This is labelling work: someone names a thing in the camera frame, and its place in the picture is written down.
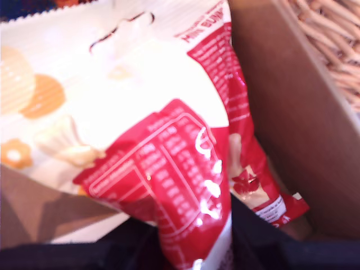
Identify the brown cardboard box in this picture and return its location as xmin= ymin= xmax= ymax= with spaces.
xmin=0 ymin=0 xmax=360 ymax=250

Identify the woven wicker basket with handle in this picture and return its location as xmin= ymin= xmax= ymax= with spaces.
xmin=278 ymin=0 xmax=360 ymax=113

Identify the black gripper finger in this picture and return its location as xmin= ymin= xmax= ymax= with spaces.
xmin=230 ymin=193 xmax=360 ymax=270
xmin=0 ymin=221 xmax=173 ymax=270

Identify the red and white egg bag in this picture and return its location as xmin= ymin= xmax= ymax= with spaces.
xmin=0 ymin=0 xmax=310 ymax=270

